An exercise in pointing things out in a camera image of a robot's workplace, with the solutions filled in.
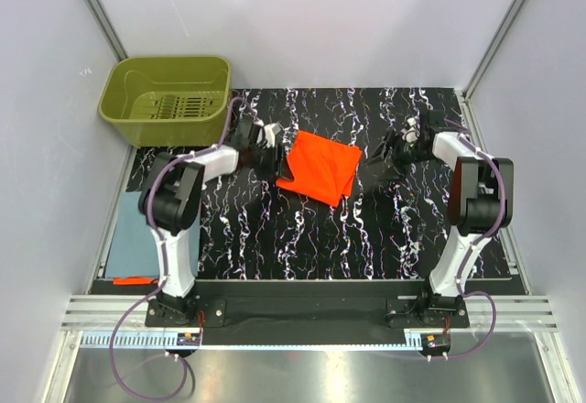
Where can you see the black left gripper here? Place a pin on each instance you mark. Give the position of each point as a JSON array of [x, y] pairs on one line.
[[278, 169]]

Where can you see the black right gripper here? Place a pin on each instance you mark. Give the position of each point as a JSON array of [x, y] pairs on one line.
[[396, 172]]

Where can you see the orange t shirt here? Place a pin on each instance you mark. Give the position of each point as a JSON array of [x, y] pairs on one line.
[[322, 169]]

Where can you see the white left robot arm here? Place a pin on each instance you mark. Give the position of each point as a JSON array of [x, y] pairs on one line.
[[171, 203]]

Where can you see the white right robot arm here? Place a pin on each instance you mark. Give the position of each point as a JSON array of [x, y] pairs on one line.
[[480, 204]]

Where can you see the black marble pattern mat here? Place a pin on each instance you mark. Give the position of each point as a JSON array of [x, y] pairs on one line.
[[253, 230]]

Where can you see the olive green plastic basket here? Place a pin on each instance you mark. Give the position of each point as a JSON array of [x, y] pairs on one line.
[[168, 101]]

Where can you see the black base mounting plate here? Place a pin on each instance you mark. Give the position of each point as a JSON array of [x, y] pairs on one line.
[[258, 331]]

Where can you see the folded grey-blue t shirt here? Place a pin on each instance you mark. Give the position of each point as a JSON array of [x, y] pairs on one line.
[[134, 250]]

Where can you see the folded orange t shirt underneath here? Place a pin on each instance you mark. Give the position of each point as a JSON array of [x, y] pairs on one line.
[[135, 281]]

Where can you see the right aluminium frame post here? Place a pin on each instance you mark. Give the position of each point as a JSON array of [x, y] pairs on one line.
[[511, 15]]

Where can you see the aluminium frame post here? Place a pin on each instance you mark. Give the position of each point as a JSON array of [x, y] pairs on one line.
[[511, 15], [105, 24]]

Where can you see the aluminium front rail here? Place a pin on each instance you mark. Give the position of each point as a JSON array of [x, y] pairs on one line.
[[513, 313]]

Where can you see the left aluminium frame post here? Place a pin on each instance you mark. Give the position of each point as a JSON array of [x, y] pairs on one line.
[[105, 24]]

